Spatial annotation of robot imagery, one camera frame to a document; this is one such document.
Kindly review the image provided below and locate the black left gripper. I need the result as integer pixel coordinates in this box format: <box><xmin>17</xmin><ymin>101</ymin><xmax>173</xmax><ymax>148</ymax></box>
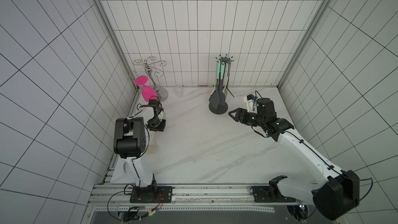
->
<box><xmin>146</xmin><ymin>116</ymin><xmax>166</xmax><ymax>132</ymax></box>

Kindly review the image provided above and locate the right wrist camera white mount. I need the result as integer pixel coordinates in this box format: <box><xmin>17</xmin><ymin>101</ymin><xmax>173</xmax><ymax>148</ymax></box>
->
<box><xmin>244</xmin><ymin>94</ymin><xmax>257</xmax><ymax>113</ymax></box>

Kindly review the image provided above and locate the dark grey utensil rack stand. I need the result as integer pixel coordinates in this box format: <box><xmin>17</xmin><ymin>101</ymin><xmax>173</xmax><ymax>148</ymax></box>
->
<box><xmin>209</xmin><ymin>54</ymin><xmax>234</xmax><ymax>115</ymax></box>

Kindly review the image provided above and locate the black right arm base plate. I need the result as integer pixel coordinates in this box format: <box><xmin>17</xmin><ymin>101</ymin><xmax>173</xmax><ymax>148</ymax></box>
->
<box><xmin>249</xmin><ymin>175</ymin><xmax>296</xmax><ymax>203</ymax></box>

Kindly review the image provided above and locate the chrome wine glass rack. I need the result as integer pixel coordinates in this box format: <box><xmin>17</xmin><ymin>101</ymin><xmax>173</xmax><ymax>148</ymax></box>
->
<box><xmin>130</xmin><ymin>56</ymin><xmax>169</xmax><ymax>102</ymax></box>

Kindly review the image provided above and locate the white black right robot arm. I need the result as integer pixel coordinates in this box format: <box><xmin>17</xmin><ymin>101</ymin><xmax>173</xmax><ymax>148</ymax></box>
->
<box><xmin>228</xmin><ymin>98</ymin><xmax>360</xmax><ymax>220</ymax></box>

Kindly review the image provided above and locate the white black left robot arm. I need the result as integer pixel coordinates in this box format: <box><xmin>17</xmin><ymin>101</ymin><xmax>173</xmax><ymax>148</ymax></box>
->
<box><xmin>110</xmin><ymin>96</ymin><xmax>166</xmax><ymax>197</ymax></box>

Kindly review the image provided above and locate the aluminium mounting rail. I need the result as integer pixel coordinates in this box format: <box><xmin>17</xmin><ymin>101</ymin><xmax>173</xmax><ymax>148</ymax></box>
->
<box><xmin>88</xmin><ymin>184</ymin><xmax>309</xmax><ymax>210</ymax></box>

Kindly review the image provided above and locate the grey spatula mint handle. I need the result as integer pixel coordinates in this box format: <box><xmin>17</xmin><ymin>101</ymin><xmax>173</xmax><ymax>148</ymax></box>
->
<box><xmin>209</xmin><ymin>60</ymin><xmax>226</xmax><ymax>108</ymax></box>

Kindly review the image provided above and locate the pink plastic wine glass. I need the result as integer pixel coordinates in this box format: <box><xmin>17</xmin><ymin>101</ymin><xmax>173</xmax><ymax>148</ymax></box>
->
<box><xmin>135</xmin><ymin>76</ymin><xmax>157</xmax><ymax>102</ymax></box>

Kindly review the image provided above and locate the electronics board with green led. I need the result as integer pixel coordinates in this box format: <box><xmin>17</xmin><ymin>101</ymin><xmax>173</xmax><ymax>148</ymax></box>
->
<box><xmin>117</xmin><ymin>207</ymin><xmax>158</xmax><ymax>223</ymax></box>

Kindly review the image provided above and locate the cream spatula mint handle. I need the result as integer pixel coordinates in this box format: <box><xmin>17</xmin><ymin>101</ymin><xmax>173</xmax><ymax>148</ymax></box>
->
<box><xmin>144</xmin><ymin>108</ymin><xmax>165</xmax><ymax>153</ymax></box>

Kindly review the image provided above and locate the clear small glass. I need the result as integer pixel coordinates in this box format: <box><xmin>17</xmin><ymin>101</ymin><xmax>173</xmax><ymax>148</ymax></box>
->
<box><xmin>174</xmin><ymin>86</ymin><xmax>184</xmax><ymax>97</ymax></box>

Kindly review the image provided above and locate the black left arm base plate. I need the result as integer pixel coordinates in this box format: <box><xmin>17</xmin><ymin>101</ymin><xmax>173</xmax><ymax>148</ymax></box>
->
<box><xmin>130</xmin><ymin>186</ymin><xmax>173</xmax><ymax>204</ymax></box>

